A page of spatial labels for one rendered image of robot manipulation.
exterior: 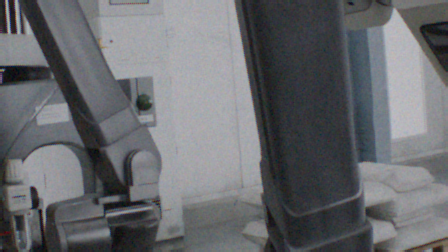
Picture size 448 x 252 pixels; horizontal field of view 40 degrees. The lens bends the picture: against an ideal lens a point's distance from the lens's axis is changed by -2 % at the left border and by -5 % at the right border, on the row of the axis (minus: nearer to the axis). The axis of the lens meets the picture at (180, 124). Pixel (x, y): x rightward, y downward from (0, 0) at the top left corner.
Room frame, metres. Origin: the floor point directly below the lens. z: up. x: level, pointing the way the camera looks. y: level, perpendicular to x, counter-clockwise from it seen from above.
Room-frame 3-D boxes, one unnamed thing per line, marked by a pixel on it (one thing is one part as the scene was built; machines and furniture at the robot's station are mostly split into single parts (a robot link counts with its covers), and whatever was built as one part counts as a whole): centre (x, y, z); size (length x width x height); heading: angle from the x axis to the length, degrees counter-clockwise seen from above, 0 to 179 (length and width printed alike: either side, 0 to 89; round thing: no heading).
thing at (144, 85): (1.14, 0.08, 1.29); 0.08 x 0.05 x 0.09; 28
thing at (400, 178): (4.22, -1.33, 0.56); 0.67 x 0.43 x 0.15; 28
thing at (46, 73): (1.09, 0.26, 1.35); 0.09 x 0.09 x 0.03
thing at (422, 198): (4.02, -1.42, 0.44); 0.68 x 0.44 x 0.15; 118
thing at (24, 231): (0.96, 0.26, 1.11); 0.03 x 0.03 x 0.06
